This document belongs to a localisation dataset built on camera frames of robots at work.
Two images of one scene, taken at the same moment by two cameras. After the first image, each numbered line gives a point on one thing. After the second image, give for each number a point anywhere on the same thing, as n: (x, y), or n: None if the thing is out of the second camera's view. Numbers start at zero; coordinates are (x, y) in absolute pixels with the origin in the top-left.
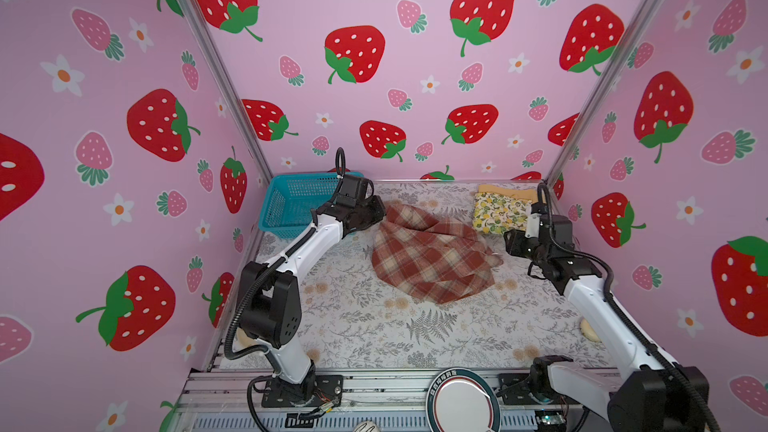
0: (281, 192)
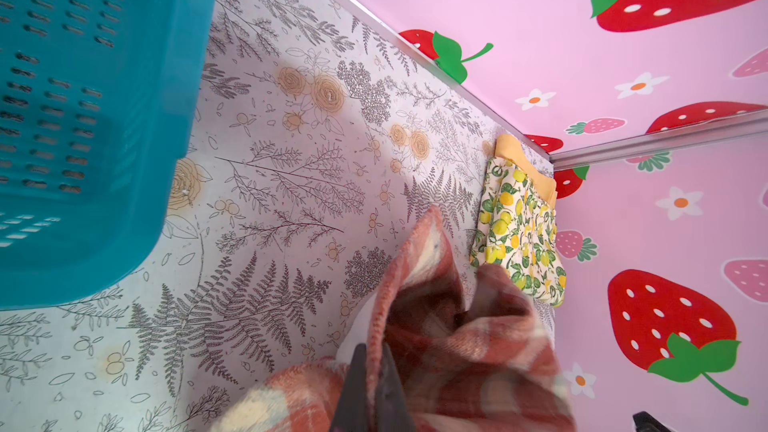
0: (103, 64)
